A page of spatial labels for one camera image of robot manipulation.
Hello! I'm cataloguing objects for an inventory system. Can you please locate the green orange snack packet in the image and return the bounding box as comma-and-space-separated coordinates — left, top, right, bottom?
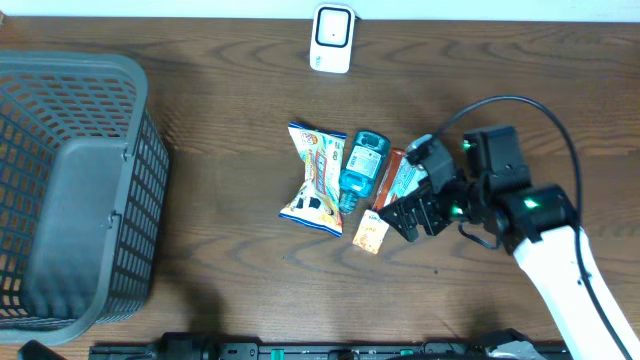
352, 158, 427, 254

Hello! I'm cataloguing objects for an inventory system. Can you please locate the red snack packet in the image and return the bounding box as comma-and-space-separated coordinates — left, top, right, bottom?
371, 148, 406, 212

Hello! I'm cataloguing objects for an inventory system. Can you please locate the teal blister pack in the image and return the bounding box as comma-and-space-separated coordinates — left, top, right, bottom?
339, 130, 390, 215

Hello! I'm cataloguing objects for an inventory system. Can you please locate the cream yellow snack bag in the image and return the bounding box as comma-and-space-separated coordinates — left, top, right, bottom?
279, 122, 346, 237

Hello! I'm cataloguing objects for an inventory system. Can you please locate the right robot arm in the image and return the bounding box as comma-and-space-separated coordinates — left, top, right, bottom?
378, 126, 639, 359

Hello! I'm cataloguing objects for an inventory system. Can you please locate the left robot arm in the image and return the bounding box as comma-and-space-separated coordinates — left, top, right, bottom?
17, 333, 220, 360

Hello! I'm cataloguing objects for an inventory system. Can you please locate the white barcode scanner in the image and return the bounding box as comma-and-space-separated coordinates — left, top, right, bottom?
309, 4, 356, 74

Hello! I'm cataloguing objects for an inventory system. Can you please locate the grey plastic shopping basket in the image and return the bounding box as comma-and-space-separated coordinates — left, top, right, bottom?
1, 50, 169, 345

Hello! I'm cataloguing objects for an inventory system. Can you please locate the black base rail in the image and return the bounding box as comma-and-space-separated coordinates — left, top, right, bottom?
88, 341, 571, 360

